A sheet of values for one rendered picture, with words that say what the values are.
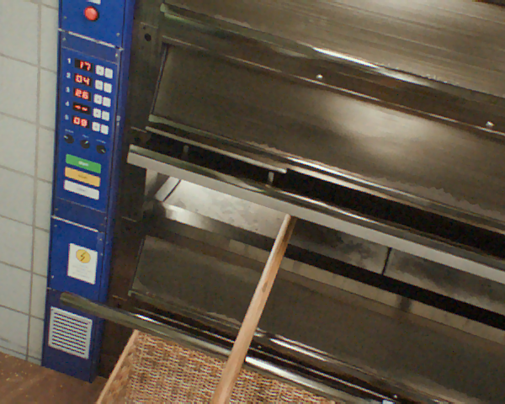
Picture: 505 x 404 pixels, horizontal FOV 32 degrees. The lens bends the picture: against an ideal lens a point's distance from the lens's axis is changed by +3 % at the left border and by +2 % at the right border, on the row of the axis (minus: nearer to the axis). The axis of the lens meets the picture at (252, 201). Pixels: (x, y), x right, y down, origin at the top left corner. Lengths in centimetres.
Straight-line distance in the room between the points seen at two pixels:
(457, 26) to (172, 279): 96
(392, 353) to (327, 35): 82
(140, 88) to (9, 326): 91
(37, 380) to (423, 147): 128
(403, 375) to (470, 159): 60
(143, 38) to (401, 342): 95
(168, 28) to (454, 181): 70
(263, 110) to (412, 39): 36
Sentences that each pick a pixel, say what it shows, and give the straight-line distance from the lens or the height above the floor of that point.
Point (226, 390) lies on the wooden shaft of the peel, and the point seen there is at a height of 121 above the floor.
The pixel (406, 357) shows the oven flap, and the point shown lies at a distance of 216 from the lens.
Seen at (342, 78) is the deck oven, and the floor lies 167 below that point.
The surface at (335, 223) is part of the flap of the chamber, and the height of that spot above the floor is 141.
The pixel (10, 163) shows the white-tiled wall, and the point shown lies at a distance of 227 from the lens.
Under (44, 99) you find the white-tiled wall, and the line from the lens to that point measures 213.
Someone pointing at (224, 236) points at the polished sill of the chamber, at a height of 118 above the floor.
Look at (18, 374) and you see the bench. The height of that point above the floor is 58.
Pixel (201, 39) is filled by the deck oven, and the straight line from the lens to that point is 189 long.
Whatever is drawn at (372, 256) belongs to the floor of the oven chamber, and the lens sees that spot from 215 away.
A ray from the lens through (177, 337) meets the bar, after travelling 181.
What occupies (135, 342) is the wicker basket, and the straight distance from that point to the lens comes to 229.
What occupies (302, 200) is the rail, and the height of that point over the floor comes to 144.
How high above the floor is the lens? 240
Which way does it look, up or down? 33 degrees down
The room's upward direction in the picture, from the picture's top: 12 degrees clockwise
